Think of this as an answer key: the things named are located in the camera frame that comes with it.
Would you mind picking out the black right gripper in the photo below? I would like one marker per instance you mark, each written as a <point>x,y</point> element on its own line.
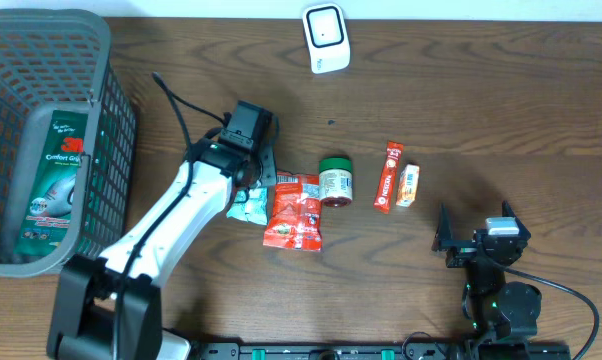
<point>444,241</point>

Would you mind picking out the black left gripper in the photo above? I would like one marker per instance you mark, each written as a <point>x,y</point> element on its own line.
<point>273,158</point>

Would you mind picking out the teal packet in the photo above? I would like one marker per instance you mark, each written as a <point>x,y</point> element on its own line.
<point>250,206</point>

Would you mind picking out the small orange box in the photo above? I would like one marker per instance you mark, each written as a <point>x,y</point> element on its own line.
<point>408,185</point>

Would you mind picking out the small red sachet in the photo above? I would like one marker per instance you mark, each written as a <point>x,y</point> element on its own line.
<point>385,188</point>

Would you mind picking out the green lid spice jar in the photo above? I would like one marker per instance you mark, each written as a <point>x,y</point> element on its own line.
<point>335,181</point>

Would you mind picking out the red snack packet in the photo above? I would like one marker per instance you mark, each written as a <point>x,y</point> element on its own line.
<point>296,214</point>

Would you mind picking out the white green packet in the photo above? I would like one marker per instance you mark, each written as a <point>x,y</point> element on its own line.
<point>48,208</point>

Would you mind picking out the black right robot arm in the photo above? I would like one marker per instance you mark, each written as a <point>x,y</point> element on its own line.
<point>501,310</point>

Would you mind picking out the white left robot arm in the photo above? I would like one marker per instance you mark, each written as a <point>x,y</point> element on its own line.
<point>109,307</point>

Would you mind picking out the white barcode scanner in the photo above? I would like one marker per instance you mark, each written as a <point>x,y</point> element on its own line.
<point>327,38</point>

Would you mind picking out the grey plastic mesh basket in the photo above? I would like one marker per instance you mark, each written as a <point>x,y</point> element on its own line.
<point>60,60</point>

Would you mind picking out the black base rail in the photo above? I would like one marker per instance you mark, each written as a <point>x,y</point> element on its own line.
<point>416,347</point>

